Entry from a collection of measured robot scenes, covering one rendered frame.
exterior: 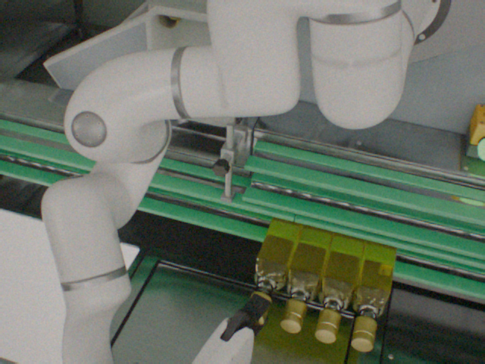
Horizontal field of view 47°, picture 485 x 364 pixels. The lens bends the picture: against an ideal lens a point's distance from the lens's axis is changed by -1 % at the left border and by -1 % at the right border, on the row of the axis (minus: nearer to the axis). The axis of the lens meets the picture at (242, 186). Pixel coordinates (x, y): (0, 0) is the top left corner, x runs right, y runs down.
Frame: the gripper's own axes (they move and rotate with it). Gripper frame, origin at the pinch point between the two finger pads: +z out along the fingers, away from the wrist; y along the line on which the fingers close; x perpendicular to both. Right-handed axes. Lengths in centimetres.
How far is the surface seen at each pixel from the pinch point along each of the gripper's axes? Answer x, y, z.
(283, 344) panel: -3.6, -12.8, 5.6
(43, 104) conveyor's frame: 65, 5, 17
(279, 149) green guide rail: 10.9, 13.4, 24.3
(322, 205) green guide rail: 0.4, 6.1, 23.0
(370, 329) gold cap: -16.8, 1.8, 6.6
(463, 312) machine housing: -29.4, -15.8, 34.4
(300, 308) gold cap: -5.7, 1.2, 4.4
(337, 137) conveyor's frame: 2.9, 15.3, 31.3
